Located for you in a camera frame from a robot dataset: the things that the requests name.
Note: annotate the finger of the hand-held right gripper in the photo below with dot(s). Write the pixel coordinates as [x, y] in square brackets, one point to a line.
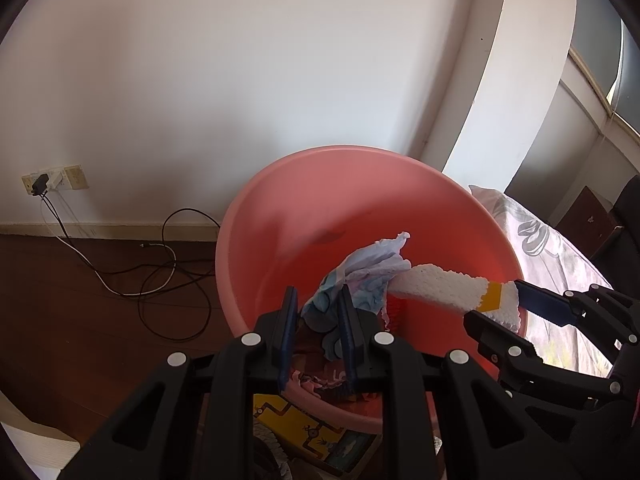
[505, 347]
[545, 302]

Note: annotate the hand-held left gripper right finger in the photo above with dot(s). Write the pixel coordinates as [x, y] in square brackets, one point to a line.
[348, 340]

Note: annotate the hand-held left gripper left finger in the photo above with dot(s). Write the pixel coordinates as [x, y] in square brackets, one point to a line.
[287, 340]

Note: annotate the red knitted cloth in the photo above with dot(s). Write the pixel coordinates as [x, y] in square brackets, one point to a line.
[396, 312]

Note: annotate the blue white wrapper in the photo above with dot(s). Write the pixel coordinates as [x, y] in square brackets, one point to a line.
[370, 270]

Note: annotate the white knitted sock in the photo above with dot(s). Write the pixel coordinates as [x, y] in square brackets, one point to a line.
[440, 290]

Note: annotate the pink plastic basin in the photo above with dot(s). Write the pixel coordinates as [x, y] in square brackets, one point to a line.
[300, 200]

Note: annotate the white floral bedsheet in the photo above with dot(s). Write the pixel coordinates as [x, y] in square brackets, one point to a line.
[545, 260]

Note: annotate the pink printed wrapper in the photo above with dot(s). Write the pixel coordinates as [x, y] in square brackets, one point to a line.
[325, 381]

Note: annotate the dark wooden cabinet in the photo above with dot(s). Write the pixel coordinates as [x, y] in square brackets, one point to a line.
[585, 220]

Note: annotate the black speaker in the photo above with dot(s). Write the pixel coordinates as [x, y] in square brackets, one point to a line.
[631, 205]

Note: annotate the window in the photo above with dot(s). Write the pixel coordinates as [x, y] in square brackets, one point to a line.
[595, 45]

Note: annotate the white board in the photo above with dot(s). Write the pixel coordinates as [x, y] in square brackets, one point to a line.
[35, 447]

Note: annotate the black charger plug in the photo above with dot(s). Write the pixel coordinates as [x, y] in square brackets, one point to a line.
[40, 185]

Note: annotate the white wall socket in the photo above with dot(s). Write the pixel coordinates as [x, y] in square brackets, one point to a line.
[72, 177]

